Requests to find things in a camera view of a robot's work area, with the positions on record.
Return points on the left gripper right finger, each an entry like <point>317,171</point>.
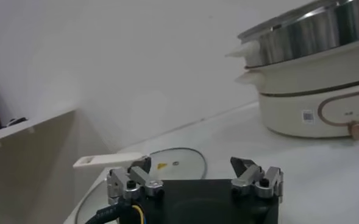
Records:
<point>250,178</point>

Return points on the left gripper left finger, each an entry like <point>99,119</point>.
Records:
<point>138,178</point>

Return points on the stainless steel steamer basket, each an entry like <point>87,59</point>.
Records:
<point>304,36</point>

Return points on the cream electric cooker base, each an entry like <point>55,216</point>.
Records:
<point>289,115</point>

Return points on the white side desk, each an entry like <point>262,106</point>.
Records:
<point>45,121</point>

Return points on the small black adapter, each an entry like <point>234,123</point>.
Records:
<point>16,121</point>

